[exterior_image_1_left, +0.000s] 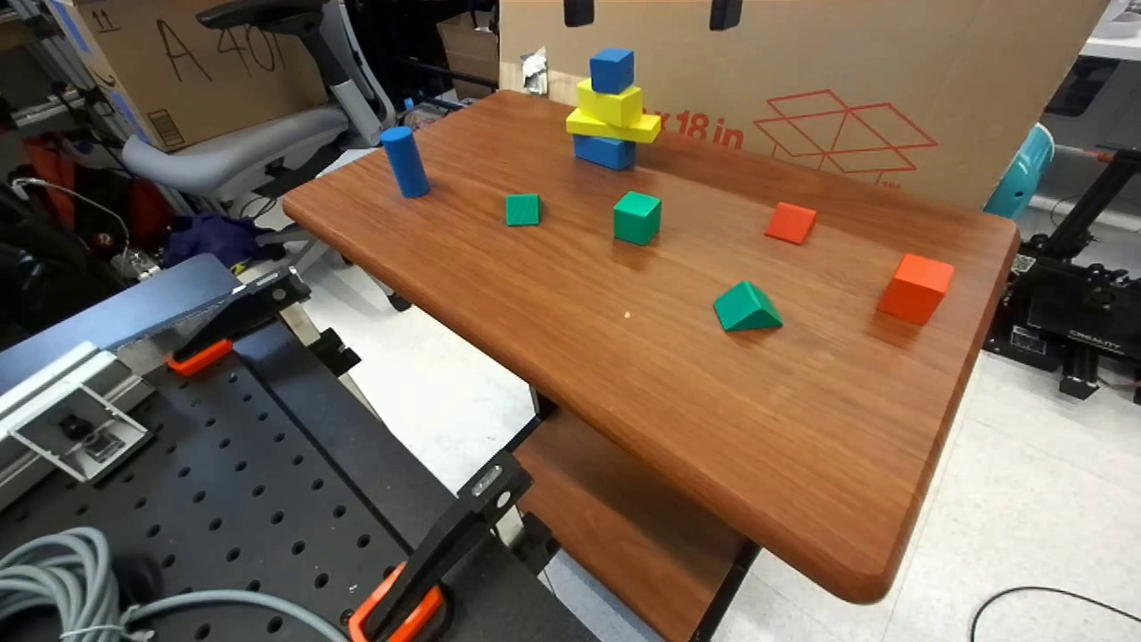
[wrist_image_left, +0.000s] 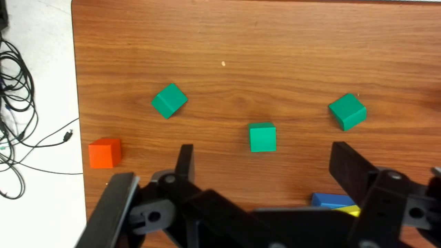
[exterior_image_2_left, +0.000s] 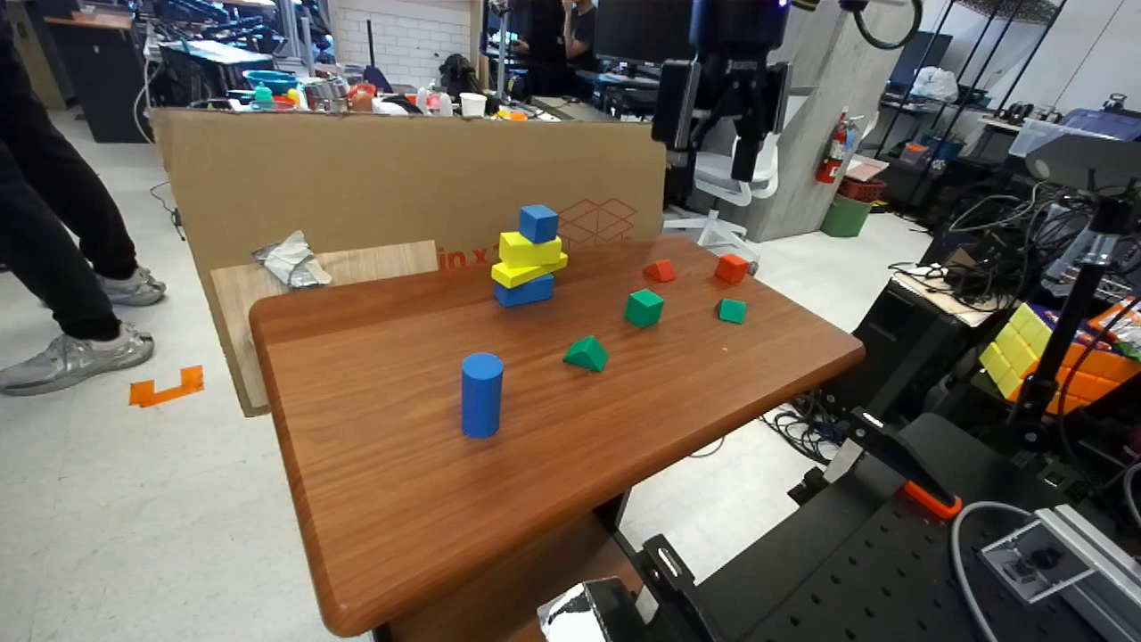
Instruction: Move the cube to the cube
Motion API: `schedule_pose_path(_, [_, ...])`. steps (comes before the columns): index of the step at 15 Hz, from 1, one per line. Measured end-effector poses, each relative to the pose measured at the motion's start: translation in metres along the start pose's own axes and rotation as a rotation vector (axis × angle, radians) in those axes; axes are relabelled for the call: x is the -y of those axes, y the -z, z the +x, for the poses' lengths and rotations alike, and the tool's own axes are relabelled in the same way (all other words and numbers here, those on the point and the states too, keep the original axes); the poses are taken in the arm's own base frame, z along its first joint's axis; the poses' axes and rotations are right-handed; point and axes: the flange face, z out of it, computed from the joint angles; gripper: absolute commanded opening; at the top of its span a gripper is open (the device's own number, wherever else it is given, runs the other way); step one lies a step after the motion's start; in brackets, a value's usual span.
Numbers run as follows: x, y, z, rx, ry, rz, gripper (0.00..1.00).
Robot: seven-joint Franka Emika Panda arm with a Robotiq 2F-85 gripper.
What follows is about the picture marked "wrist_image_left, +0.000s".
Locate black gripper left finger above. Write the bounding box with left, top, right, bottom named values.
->
left=74, top=144, right=276, bottom=248

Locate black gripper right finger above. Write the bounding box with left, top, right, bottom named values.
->
left=329, top=141, right=441, bottom=248

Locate green cube block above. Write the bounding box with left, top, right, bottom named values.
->
left=247, top=122, right=278, bottom=155
left=326, top=93, right=369, bottom=133

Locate orange cube block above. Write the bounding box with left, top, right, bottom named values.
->
left=86, top=137, right=123, bottom=171

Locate yellow rectangular block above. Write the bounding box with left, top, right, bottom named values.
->
left=336, top=204, right=362, bottom=218

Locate blue rectangular block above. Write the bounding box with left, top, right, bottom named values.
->
left=309, top=192, right=356, bottom=211

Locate green wedge block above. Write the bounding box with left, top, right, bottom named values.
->
left=150, top=82, right=190, bottom=122

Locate black cable bundle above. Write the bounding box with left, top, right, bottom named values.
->
left=0, top=36, right=85, bottom=202

